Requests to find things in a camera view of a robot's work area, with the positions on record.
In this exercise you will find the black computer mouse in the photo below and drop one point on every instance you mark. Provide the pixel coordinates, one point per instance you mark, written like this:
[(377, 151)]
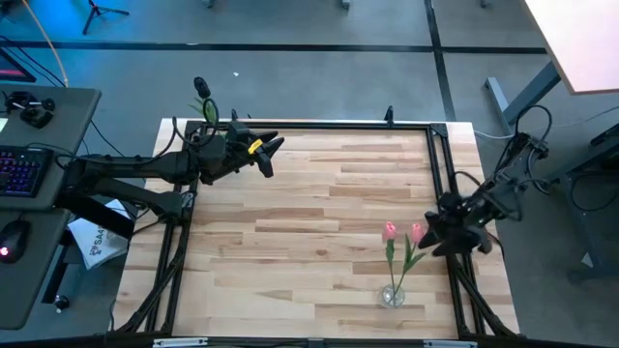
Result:
[(13, 240)]

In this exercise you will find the grey desk leg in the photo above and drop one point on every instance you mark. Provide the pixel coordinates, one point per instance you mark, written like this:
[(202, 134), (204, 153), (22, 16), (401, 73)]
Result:
[(529, 94)]

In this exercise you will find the black tripod stand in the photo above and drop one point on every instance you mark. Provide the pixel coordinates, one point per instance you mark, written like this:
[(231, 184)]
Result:
[(99, 9)]

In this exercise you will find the clear glass vase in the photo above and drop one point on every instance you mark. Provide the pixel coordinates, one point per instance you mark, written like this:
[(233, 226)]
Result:
[(392, 297)]

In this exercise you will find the backlit black keyboard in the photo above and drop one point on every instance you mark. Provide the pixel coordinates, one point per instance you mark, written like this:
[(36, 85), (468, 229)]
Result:
[(21, 170)]

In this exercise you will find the black table clamp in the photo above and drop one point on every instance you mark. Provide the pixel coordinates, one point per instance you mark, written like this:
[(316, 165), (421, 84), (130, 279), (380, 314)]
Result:
[(234, 115), (389, 115)]

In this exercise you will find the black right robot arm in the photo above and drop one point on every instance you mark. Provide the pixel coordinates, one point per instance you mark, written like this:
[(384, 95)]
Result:
[(512, 179)]

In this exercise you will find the pink artificial tulip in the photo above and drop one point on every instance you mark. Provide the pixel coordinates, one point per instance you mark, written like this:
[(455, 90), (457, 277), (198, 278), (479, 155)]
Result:
[(389, 231), (418, 233)]

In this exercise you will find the white desk top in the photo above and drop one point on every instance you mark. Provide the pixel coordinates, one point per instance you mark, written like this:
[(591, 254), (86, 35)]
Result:
[(580, 38)]

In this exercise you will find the white printed paper bag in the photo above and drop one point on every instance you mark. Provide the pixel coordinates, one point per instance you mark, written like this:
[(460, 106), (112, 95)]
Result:
[(97, 241)]

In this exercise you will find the black clamp mount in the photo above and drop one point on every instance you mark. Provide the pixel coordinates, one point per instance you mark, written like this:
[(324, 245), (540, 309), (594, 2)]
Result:
[(34, 116)]

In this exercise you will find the black round knob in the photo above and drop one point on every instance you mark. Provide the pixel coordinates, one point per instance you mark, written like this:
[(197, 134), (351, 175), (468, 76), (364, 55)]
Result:
[(61, 303)]

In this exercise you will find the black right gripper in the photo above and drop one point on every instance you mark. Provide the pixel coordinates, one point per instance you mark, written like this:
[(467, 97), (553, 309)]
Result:
[(464, 220)]

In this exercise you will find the grey side desk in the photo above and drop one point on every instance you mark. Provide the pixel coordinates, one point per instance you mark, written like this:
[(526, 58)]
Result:
[(72, 121)]

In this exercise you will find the black computer monitor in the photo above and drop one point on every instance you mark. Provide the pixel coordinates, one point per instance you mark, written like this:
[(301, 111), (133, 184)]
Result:
[(12, 67)]

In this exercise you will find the black aluminium table frame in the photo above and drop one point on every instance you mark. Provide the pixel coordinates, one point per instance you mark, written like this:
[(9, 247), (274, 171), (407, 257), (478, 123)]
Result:
[(338, 126)]

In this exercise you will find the silver metal bracket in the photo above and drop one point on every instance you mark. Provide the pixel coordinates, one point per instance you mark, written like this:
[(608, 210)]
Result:
[(450, 344), (180, 342)]

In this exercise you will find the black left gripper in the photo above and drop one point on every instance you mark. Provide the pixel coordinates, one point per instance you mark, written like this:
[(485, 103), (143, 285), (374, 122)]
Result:
[(238, 145)]

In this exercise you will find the yellow tape tag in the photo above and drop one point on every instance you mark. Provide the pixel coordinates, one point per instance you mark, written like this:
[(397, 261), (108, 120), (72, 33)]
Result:
[(255, 146)]

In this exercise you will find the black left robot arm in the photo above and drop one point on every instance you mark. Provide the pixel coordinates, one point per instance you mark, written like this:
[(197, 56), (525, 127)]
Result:
[(145, 166)]

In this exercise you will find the black artificial tulip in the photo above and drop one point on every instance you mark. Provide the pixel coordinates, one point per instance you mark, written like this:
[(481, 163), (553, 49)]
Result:
[(201, 87)]

